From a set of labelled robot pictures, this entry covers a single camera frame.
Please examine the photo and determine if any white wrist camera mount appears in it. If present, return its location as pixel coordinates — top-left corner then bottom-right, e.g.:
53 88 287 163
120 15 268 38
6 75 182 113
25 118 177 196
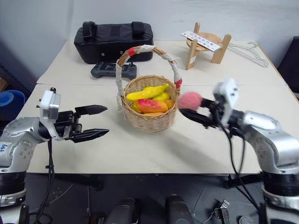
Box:
213 77 241 125
36 87 62 137

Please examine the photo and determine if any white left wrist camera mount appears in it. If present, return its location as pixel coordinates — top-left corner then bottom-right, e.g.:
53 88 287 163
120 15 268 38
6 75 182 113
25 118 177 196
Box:
36 87 62 137

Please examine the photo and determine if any red and yellow mango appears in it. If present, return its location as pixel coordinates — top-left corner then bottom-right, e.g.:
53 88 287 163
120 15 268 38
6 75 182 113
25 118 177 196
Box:
136 98 169 114

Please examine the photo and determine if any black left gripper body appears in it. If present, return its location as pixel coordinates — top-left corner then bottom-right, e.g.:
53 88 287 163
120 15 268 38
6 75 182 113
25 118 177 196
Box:
53 110 83 141

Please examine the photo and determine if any grey game controller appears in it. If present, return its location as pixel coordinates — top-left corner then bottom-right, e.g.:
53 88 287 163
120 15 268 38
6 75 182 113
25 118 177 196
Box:
90 61 138 80

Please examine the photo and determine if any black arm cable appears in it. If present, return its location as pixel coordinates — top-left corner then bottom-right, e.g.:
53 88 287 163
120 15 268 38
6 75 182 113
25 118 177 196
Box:
29 139 56 224
216 109 261 210

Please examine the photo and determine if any metal bracket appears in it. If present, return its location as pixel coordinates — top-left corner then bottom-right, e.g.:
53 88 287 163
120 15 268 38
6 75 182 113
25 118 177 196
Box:
214 199 231 224

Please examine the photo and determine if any dark rounded shape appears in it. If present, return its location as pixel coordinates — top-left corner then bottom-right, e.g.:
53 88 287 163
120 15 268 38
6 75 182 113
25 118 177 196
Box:
164 194 195 224
109 197 141 224

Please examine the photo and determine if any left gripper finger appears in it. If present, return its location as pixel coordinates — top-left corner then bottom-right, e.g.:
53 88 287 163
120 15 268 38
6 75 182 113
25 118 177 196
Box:
74 105 108 117
70 128 110 144

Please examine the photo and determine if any wicker basket with taped handle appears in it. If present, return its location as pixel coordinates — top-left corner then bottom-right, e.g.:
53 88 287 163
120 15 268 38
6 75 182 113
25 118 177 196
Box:
114 45 184 133

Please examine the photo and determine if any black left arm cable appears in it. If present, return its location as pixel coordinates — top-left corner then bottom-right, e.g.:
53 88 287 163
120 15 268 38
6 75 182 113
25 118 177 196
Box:
29 139 56 224

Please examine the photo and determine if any wooden stand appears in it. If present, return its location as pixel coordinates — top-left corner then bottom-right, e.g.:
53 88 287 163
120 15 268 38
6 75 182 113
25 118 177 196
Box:
185 22 232 70

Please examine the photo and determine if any black fabric bag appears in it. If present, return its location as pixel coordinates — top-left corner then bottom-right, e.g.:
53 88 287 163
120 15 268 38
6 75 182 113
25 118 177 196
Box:
73 21 154 64

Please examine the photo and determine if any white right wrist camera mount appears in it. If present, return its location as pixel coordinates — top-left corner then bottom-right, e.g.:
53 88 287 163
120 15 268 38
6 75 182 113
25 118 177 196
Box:
213 77 241 125

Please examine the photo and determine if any white printed paper strip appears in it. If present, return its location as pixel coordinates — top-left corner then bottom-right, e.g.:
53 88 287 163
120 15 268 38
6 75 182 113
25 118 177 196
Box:
180 30 222 52

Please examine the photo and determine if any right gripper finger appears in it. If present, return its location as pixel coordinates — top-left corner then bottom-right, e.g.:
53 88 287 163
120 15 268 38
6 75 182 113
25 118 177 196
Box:
199 98 217 109
179 108 214 128

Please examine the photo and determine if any small yellow fruit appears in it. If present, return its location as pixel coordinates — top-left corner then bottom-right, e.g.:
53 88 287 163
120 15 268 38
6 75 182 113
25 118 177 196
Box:
153 91 171 102

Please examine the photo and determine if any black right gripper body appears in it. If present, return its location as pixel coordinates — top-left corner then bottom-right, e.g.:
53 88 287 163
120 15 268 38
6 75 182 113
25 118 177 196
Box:
206 100 232 131

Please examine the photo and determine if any blue roll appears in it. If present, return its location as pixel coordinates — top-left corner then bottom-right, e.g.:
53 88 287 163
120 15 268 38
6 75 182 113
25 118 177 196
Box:
0 90 25 121

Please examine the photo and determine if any yellow banana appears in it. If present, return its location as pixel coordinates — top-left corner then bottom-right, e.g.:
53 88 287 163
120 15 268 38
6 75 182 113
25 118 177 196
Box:
126 84 171 102

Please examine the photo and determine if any pink peach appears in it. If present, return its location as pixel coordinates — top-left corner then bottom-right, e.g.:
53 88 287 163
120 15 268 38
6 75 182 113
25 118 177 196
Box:
178 91 204 111

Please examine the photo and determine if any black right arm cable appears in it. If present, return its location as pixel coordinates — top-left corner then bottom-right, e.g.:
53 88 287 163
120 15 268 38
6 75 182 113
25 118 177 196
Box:
216 109 261 210

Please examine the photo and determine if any white wire hanger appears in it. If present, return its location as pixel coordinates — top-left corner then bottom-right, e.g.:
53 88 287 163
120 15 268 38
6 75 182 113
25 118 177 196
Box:
227 41 270 69

